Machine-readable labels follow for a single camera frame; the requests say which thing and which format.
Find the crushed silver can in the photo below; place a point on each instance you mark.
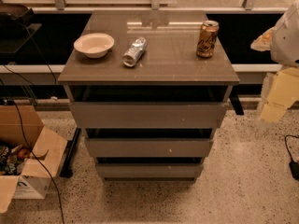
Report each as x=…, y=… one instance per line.
x=134, y=53

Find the white bowl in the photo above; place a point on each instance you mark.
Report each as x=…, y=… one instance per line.
x=95, y=45

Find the grey top drawer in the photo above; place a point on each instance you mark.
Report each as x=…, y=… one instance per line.
x=176, y=116

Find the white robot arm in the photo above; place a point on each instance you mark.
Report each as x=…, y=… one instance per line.
x=285, y=43

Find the black metal floor bar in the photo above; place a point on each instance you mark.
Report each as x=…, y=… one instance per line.
x=71, y=146

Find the grey bottom drawer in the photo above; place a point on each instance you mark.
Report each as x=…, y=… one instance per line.
x=149, y=171

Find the black equipment on left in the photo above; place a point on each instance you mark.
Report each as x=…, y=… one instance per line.
x=16, y=27

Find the red apple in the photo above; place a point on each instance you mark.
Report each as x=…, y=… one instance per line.
x=23, y=154

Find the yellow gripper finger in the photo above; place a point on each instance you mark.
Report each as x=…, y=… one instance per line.
x=279, y=92
x=264, y=41

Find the grey middle drawer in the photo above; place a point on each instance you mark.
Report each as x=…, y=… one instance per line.
x=148, y=148

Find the gold soda can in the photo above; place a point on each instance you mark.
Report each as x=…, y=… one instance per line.
x=207, y=39

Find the grey drawer cabinet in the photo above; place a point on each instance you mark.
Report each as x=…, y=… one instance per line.
x=168, y=72

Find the black power adapter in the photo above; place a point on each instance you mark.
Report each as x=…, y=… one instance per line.
x=294, y=165

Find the grey drawer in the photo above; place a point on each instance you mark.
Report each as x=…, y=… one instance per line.
x=148, y=148
x=176, y=116
x=149, y=171

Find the open cardboard box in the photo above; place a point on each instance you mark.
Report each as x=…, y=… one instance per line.
x=30, y=154

